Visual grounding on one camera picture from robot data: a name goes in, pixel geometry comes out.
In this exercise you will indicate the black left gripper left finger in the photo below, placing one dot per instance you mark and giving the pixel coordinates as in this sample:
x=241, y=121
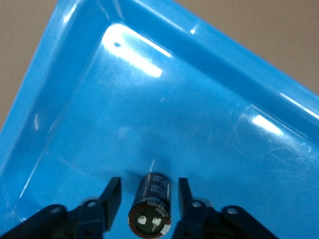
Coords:
x=92, y=214

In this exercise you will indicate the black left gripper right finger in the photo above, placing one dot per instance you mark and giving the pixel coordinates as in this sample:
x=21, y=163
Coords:
x=199, y=219

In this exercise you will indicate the black cylindrical capacitor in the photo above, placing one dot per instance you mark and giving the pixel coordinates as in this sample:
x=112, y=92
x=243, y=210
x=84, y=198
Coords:
x=153, y=204

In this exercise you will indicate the blue plastic tray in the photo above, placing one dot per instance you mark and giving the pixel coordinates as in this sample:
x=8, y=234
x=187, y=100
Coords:
x=159, y=112

